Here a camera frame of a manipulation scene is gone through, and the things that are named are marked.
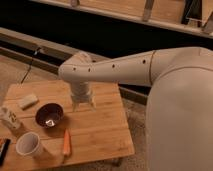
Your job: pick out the grey metal rail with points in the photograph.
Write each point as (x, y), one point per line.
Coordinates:
(21, 46)

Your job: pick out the orange carrot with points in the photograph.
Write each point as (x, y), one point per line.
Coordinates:
(66, 144)

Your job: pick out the dark purple bowl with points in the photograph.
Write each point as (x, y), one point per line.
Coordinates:
(49, 115)

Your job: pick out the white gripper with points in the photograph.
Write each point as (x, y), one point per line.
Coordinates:
(81, 93)

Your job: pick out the white paper cup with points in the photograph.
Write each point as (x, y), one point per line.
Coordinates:
(29, 144)

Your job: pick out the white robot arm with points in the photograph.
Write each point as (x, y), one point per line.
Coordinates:
(179, 112)

